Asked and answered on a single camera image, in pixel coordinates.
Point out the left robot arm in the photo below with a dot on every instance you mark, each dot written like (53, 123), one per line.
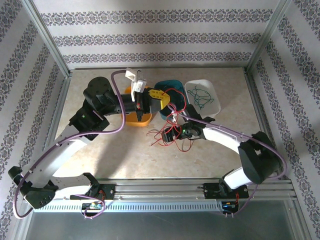
(57, 160)

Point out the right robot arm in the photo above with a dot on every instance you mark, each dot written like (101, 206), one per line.
(225, 140)

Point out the teal plastic bin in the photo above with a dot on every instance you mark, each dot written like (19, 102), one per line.
(172, 85)

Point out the orange plastic bin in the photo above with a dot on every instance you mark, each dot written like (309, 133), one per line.
(140, 121)

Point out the white plastic bin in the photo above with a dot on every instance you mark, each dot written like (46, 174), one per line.
(215, 107)

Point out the small circuit board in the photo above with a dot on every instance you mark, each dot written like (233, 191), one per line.
(93, 205)
(228, 205)

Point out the grey metal panel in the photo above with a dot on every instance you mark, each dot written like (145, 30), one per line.
(160, 227)

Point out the aluminium frame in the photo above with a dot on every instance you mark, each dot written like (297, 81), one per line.
(160, 190)

